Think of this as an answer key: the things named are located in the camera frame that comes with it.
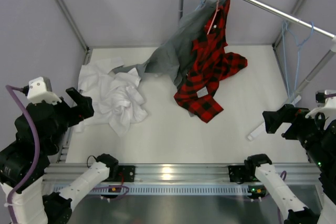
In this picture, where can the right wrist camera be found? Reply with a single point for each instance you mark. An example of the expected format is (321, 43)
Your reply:
(325, 100)

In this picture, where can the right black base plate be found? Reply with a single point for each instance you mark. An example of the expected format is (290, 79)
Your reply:
(241, 174)

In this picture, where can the red black plaid shirt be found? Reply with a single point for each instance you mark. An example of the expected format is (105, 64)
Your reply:
(212, 65)

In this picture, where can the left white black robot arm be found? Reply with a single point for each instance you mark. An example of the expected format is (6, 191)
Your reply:
(23, 163)

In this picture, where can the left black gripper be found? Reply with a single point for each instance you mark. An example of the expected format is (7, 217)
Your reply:
(84, 109)

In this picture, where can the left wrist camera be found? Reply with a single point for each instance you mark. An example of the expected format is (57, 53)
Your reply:
(39, 90)

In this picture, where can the aluminium mounting rail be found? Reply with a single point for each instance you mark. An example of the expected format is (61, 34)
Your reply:
(181, 172)

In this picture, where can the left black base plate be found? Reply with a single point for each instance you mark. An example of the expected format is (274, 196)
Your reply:
(122, 173)

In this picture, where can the metal clothes rack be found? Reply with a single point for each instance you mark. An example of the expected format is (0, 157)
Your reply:
(295, 96)

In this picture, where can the pink wire hanger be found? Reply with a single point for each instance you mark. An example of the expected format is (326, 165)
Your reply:
(213, 19)

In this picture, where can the light blue wire hanger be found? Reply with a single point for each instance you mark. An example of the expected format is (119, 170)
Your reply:
(299, 45)

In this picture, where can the white dress shirt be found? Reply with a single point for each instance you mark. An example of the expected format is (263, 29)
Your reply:
(115, 99)

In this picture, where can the slotted grey cable duct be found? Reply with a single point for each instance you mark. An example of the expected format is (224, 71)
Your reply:
(185, 190)

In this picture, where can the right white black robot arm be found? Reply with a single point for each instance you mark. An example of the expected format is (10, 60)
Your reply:
(318, 140)

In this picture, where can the grey shirt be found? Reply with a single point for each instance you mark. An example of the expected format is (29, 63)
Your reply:
(174, 57)

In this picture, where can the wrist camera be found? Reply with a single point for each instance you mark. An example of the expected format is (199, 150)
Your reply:
(325, 100)
(39, 90)

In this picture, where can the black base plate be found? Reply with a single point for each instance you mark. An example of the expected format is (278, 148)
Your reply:
(122, 173)
(241, 174)

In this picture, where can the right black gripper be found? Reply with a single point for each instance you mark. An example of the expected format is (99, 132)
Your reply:
(296, 116)

